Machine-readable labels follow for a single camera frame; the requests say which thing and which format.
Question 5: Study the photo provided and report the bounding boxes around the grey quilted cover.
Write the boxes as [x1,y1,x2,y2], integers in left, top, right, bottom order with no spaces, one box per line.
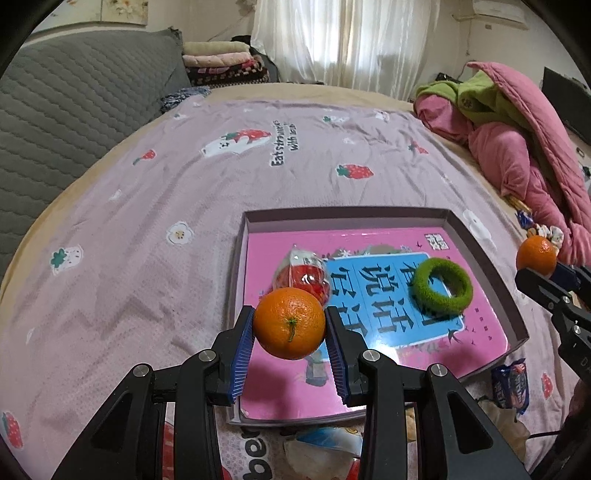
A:
[0,28,192,282]

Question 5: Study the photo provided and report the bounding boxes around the floral painted wall panel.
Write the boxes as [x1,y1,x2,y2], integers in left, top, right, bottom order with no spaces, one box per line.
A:
[99,0,174,11]

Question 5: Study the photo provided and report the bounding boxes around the small toy items by quilt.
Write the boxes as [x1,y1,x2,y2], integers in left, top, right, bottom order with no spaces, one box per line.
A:
[531,224,565,252]

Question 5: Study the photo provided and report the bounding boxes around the shallow grey box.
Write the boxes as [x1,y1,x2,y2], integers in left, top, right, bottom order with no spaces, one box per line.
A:
[226,208,529,425]

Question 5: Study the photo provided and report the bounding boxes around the cream folded blanket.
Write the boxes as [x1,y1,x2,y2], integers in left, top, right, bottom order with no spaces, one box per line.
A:
[184,41,247,56]

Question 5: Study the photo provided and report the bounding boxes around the red snack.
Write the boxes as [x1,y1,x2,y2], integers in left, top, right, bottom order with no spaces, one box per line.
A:
[273,247,333,308]
[283,425,365,480]

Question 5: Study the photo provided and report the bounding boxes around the green fuzzy hair ring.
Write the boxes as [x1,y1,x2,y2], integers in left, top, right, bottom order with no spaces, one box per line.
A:
[412,258,474,315]

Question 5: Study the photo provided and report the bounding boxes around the blue cookie packet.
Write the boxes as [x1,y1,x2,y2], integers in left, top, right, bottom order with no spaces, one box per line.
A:
[490,359,529,414]

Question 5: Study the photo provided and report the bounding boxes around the pink and blue book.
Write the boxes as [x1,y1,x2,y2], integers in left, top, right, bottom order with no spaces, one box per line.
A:
[240,226,511,421]

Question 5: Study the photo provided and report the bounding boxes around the green blanket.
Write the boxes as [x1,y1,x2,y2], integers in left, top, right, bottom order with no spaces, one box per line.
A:
[418,69,555,134]

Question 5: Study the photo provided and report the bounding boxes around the orange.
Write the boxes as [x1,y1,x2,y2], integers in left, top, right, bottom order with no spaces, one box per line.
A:
[516,235,558,278]
[253,287,327,361]

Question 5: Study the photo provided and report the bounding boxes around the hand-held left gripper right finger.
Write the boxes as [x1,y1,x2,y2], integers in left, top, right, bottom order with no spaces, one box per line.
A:
[324,307,532,480]

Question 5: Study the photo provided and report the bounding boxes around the blue grey knitted cloth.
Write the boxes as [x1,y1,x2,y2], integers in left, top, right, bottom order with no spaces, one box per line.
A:
[159,85,211,114]

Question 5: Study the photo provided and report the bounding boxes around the pink folded blanket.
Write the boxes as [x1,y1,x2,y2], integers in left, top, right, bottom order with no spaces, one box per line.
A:
[182,52,254,68]

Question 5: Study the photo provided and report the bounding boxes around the dark patterned folded blanket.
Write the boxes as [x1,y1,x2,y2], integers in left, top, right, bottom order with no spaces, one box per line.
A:
[187,58,278,86]

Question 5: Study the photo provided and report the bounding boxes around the pink quilt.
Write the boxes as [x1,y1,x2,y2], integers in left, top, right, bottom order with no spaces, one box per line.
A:
[413,61,591,268]

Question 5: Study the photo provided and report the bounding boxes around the white air conditioner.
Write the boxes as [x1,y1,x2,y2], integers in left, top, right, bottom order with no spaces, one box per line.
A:
[471,0,527,24]

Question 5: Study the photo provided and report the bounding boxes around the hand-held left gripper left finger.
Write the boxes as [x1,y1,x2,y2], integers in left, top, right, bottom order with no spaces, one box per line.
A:
[51,305,257,480]

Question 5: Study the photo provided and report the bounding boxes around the white sheer curtain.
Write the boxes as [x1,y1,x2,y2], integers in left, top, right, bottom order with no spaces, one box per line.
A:
[252,0,441,102]

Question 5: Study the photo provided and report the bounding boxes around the black television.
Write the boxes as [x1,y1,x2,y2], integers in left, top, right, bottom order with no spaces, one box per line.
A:
[542,67,591,139]

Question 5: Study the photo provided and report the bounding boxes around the strawberry print pink blanket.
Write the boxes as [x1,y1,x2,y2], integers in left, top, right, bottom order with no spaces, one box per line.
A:
[0,99,587,480]

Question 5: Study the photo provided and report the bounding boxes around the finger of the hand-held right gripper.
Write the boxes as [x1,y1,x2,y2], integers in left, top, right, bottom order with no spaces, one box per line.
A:
[553,261,591,297]
[515,268,574,325]

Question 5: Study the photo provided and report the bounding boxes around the beige mesh scrunchie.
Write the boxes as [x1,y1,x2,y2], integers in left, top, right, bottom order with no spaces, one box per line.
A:
[406,394,532,467]

